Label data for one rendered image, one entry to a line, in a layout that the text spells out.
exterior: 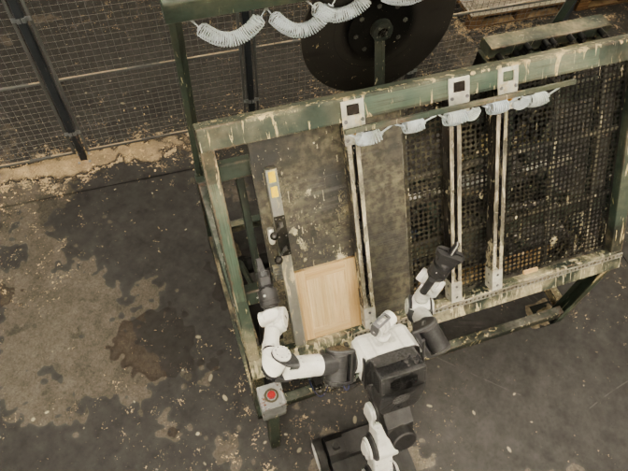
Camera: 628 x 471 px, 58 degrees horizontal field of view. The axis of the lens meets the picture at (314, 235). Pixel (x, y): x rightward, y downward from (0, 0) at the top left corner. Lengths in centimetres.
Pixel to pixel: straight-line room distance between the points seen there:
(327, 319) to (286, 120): 108
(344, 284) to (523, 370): 171
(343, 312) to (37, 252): 249
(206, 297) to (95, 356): 80
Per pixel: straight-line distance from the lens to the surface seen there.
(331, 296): 282
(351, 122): 240
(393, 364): 237
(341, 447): 347
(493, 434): 391
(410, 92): 249
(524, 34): 319
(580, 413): 417
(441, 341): 253
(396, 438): 263
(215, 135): 228
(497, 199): 294
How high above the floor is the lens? 359
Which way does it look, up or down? 57 degrees down
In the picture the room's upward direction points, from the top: 5 degrees clockwise
